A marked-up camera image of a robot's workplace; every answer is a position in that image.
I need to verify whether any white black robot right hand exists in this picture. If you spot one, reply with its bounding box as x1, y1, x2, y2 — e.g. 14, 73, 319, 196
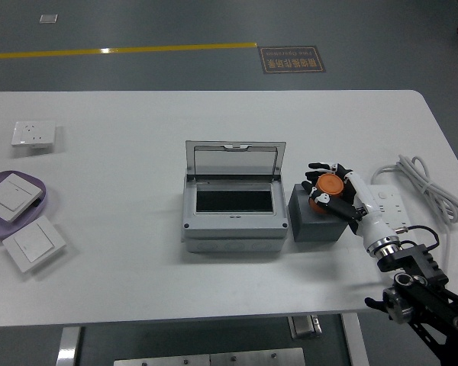
300, 162, 400, 247

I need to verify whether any orange cylinder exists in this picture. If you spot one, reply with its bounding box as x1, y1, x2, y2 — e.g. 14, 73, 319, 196
308, 173, 347, 213

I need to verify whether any grey electrical box clear lid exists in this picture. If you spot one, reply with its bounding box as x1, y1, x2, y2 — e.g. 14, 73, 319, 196
181, 140, 290, 253

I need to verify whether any grey cube with round hole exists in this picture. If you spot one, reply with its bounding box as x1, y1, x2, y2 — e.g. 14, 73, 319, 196
288, 182, 350, 244

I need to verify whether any white power strip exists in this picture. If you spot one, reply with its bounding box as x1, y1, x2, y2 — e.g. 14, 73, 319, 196
366, 184, 412, 230

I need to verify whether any silver table leg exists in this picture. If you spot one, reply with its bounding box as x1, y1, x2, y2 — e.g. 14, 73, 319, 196
341, 313, 370, 366

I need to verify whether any white power cable with plug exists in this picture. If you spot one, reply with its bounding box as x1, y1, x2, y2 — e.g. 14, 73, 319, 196
371, 154, 458, 275

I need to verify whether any metal bracket under table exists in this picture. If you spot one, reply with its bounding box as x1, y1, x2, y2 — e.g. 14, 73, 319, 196
288, 314, 324, 339

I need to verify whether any metal base plate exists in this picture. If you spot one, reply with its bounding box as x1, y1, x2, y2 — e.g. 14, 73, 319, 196
113, 353, 211, 366
209, 347, 306, 366

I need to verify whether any white wall switch panel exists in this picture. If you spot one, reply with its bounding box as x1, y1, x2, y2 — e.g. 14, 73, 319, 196
2, 216, 67, 274
0, 173, 43, 223

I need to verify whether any white wall socket panel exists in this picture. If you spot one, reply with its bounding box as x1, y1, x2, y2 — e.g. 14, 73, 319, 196
10, 120, 57, 148

